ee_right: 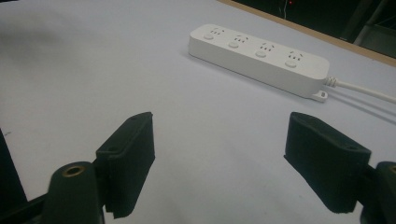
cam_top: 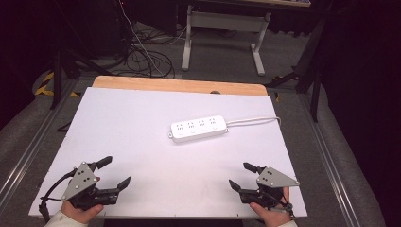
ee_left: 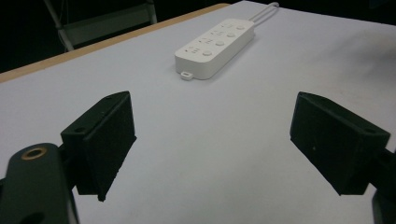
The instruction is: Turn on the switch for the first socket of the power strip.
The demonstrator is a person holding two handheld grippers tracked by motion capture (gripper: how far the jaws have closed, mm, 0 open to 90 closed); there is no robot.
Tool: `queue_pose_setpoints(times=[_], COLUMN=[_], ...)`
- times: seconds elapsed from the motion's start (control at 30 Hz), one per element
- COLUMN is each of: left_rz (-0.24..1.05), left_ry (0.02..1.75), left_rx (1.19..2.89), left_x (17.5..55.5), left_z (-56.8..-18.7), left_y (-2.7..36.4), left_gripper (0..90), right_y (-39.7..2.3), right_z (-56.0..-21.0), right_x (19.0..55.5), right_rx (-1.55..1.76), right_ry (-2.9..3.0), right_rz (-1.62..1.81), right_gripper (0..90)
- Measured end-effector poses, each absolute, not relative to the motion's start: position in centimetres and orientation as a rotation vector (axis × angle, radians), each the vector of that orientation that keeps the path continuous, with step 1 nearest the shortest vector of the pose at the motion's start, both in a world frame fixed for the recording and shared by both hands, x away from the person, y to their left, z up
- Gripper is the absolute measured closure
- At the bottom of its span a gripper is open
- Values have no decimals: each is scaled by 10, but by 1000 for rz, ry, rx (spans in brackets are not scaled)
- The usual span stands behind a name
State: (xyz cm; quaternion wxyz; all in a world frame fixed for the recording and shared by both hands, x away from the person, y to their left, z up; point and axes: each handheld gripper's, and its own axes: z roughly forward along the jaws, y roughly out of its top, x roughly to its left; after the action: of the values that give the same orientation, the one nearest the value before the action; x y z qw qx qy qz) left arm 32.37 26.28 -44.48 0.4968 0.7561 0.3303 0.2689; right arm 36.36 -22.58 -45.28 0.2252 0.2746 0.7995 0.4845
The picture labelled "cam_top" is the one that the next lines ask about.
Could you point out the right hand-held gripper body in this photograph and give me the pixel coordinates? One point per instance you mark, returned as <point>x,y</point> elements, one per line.
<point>271,184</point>

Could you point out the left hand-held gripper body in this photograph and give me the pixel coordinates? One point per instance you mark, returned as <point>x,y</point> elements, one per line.
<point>81,184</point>

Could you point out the person's left hand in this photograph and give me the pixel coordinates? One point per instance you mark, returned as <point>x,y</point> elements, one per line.
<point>80,213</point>

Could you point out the person's right hand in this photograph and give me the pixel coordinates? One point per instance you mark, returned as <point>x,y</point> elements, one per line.
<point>271,217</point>

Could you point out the white board sheet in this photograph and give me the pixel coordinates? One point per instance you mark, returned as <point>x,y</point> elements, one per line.
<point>142,157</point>

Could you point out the white power strip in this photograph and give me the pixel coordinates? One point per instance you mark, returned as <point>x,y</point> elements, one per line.
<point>198,128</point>

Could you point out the yellow black floor tape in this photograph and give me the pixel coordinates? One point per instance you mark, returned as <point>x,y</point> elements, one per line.
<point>47,92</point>

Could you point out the black metal stand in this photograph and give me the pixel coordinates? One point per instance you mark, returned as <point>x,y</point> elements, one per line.
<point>316,94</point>
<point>57,82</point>

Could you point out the wooden desk top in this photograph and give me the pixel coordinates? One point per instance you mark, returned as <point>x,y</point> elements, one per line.
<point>277,3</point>

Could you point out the aluminium floor rail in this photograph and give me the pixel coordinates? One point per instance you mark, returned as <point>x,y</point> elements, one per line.
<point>31,148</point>
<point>327,170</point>

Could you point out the white metal desk frame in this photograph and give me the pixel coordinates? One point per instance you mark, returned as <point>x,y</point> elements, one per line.
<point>225,20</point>

